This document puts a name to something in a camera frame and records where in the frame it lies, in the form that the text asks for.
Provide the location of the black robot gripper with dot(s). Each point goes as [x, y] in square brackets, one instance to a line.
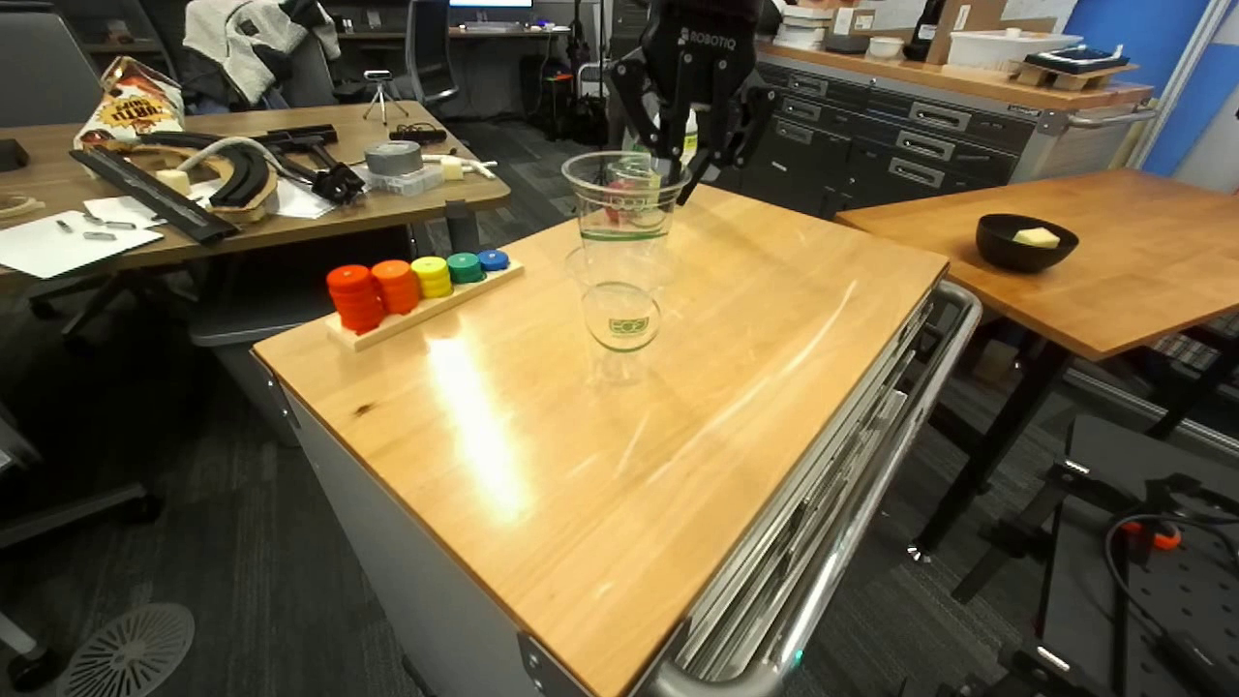
[703, 42]

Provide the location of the clear plastic cup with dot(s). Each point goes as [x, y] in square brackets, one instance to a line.
[623, 315]
[623, 196]

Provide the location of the dark drawer cabinet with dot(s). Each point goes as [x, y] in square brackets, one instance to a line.
[876, 129]

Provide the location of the blue stacking disc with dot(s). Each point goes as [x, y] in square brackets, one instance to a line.
[492, 260]

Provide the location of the green stacking disc pile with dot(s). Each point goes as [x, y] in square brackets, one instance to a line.
[467, 263]

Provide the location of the wooden office desk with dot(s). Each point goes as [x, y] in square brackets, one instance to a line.
[411, 199]

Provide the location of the grey tape roll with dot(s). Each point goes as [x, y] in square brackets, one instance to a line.
[394, 160]

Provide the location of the yellow stacking disc pile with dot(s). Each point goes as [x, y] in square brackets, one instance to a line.
[430, 276]

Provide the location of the colourful toy blocks row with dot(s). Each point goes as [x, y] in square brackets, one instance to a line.
[428, 311]

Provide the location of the black bowl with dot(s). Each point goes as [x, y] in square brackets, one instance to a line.
[1002, 249]

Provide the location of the orange stacking disc pile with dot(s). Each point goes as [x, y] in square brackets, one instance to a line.
[396, 282]

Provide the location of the pale yellow item in bowl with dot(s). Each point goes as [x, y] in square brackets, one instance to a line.
[1034, 237]

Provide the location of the red stacking disc pile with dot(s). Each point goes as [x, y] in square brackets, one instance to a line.
[354, 297]

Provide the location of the black handheld tool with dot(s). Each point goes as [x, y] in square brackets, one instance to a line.
[312, 151]

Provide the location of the metal tool cart wooden top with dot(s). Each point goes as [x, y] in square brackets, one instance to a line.
[827, 515]

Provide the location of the white jacket on chair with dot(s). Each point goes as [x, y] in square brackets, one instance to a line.
[255, 38]

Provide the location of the wooden table with black legs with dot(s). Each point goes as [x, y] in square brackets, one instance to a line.
[1162, 257]

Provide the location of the long black bar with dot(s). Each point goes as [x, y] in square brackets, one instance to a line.
[148, 196]

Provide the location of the yellow snack bag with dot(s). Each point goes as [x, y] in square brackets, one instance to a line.
[130, 104]

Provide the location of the white paper sheet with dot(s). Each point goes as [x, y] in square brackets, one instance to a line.
[60, 242]

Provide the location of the round floor fan grille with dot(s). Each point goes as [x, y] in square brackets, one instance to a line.
[130, 652]

